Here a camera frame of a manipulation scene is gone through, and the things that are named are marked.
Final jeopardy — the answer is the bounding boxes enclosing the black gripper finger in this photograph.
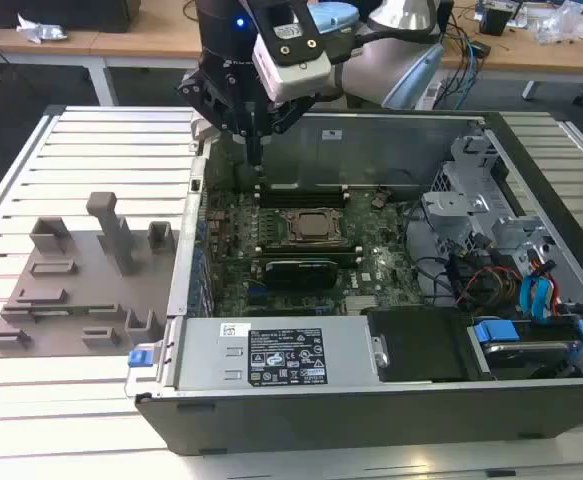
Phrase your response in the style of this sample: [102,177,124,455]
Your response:
[178,69,256,166]
[255,97,317,167]

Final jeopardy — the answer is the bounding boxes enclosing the green RAM stick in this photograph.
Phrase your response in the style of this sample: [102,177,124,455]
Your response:
[25,301,120,317]

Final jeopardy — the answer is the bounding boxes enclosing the wooden desk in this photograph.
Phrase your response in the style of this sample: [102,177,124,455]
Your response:
[440,0,583,101]
[0,0,206,106]

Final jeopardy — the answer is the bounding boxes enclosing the CPU with metal top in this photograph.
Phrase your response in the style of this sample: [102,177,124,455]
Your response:
[290,210,343,241]

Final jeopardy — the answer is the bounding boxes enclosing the white power strip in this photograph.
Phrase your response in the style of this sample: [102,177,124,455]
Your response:
[415,79,445,109]

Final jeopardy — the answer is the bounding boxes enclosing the black box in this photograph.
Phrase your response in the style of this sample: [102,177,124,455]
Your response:
[0,0,133,34]

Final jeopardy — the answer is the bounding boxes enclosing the black graphics card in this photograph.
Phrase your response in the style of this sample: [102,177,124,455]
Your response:
[263,258,340,289]

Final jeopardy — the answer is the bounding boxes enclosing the green motherboard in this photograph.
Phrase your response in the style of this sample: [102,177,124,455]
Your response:
[203,187,427,319]

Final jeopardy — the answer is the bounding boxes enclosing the crumpled white paper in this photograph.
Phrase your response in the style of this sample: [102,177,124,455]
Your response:
[15,13,70,44]

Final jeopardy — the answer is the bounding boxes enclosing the silver metal drive cage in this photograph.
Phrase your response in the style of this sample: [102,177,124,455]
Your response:
[420,133,557,261]

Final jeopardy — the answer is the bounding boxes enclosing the grey parts rack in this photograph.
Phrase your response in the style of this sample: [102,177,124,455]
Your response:
[0,191,182,360]

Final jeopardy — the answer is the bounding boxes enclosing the black cylindrical container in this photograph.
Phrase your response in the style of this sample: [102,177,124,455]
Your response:
[479,3,513,36]

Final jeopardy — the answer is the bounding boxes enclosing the silver power supply unit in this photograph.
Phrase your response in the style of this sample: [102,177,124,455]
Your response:
[173,315,390,391]

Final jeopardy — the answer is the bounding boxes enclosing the black plastic air shroud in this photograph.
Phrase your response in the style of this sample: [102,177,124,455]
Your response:
[365,307,472,384]

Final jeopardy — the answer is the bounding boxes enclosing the clear plastic bags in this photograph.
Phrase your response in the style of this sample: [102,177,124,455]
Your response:
[535,0,583,47]

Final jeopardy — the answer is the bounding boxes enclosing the hard disk in blue carrier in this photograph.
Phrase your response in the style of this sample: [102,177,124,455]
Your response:
[470,319,583,381]

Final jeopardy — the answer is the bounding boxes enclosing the black PC case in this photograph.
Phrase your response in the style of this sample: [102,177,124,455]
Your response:
[125,110,583,459]

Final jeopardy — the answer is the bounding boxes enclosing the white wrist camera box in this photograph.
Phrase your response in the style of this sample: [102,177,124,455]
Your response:
[251,0,332,101]

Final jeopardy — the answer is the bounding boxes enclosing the blue cable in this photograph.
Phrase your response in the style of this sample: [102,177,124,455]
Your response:
[459,29,477,99]

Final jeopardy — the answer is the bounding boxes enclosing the coloured power wire bundle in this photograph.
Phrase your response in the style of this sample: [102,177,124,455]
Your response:
[450,249,522,307]

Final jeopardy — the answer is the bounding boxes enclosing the blue data wire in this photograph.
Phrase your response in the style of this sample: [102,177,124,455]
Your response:
[519,273,562,326]

